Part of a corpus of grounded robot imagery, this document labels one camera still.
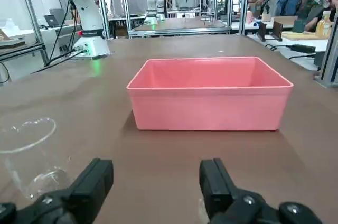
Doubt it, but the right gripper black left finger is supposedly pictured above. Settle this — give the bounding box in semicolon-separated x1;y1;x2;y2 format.
0;158;114;224

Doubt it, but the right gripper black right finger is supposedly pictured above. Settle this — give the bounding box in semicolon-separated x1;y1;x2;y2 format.
199;158;324;224

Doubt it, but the large glass beaker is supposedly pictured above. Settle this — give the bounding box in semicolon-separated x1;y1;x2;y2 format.
0;117;72;201

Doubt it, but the pink plastic container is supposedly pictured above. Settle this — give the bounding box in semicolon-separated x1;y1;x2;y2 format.
126;55;295;132

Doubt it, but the dark wooden bookend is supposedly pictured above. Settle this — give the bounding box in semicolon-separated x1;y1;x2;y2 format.
257;21;267;42
271;20;284;42

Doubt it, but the small black power adapter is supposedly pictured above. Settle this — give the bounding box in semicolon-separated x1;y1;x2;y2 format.
286;44;317;53

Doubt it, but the grey laptop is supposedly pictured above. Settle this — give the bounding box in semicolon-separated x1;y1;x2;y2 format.
43;14;64;27

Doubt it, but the orange juice bottle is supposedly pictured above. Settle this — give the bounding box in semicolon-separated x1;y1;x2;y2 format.
315;11;334;37

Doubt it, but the black base cable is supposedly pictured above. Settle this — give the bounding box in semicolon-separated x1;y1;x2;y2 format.
30;46;88;74

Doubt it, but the aluminium frame post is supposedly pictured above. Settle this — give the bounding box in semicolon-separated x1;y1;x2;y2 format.
313;14;338;88
15;0;50;67

